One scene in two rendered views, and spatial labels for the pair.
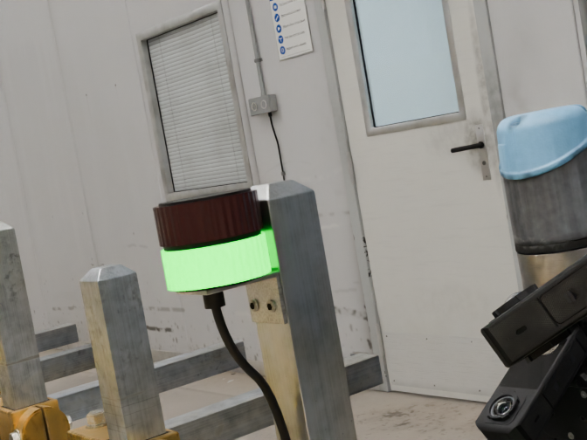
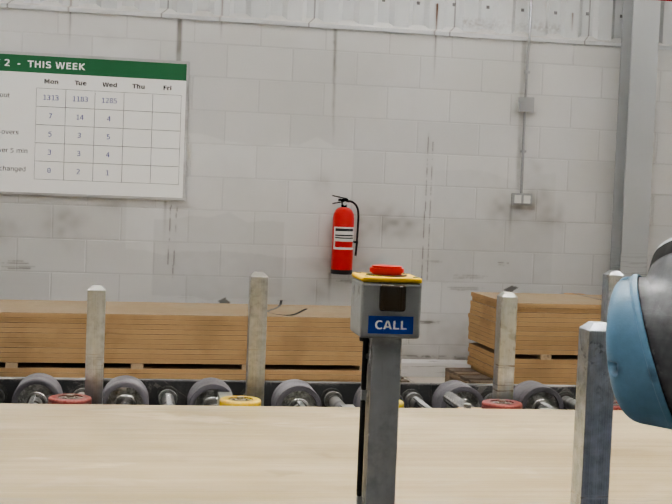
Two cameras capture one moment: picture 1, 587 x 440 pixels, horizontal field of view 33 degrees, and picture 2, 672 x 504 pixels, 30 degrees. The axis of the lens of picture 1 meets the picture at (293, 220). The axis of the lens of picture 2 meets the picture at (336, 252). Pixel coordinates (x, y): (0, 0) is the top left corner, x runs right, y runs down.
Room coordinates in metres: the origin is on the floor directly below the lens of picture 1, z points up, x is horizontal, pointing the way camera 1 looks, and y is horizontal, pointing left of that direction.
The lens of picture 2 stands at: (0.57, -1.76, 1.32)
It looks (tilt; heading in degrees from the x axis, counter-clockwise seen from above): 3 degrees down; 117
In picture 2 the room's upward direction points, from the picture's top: 2 degrees clockwise
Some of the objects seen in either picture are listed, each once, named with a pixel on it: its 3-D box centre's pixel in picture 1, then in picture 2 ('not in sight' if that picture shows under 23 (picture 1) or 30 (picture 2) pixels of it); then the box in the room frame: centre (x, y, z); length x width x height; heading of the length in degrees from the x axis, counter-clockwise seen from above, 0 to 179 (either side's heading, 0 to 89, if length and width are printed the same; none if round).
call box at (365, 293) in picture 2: not in sight; (385, 307); (-0.03, -0.44, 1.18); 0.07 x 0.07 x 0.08; 36
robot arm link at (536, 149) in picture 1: (553, 177); not in sight; (0.79, -0.21, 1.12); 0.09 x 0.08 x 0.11; 128
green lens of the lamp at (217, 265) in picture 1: (216, 260); not in sight; (0.55, 0.05, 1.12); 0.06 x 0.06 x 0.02
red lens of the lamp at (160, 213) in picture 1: (208, 217); not in sight; (0.55, 0.05, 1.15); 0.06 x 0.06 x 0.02
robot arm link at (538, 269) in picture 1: (563, 271); not in sight; (0.80, -0.21, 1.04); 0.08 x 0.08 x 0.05
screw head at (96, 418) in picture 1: (97, 417); not in sight; (0.85, 0.20, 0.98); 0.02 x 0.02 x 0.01
